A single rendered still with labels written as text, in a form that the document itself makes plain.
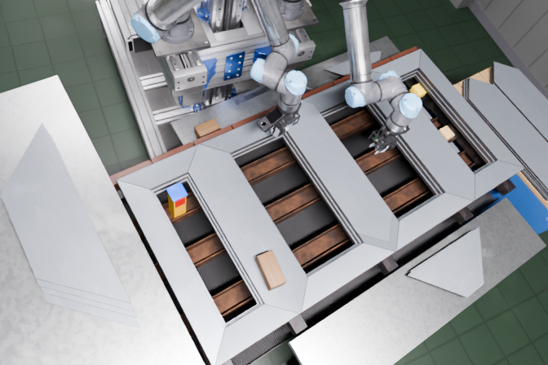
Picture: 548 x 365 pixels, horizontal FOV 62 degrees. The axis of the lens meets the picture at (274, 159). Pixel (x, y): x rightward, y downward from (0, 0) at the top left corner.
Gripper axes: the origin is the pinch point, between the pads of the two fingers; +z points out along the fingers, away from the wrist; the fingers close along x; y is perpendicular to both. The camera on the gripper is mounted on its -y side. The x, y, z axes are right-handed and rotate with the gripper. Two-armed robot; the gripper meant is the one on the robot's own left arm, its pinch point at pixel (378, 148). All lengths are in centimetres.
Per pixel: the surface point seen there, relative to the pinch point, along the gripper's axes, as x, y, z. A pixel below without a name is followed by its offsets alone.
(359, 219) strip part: 19.8, 23.1, 5.7
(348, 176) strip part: 2.8, 15.8, 5.7
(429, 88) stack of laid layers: -17, -50, 9
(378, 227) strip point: 26.3, 18.1, 5.7
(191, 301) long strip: 15, 92, 6
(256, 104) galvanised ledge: -53, 23, 25
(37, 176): -39, 118, -15
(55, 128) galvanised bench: -54, 107, -12
